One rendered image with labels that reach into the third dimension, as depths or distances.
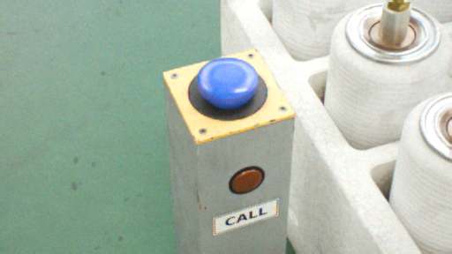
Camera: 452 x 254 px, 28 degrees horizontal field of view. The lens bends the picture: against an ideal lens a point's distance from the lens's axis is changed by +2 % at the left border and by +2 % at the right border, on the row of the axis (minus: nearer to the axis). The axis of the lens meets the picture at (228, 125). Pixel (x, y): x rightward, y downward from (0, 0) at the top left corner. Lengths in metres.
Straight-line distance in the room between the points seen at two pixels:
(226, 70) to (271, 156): 0.07
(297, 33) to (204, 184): 0.27
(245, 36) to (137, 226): 0.23
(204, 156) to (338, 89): 0.20
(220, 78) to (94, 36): 0.56
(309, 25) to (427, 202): 0.22
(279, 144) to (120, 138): 0.43
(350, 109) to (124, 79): 0.39
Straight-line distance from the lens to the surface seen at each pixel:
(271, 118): 0.58
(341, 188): 0.72
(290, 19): 0.83
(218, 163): 0.59
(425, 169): 0.66
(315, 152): 0.75
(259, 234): 0.67
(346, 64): 0.73
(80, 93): 1.06
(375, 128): 0.76
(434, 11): 0.88
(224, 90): 0.58
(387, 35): 0.74
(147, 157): 0.98
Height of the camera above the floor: 0.73
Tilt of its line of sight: 46 degrees down
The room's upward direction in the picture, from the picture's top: straight up
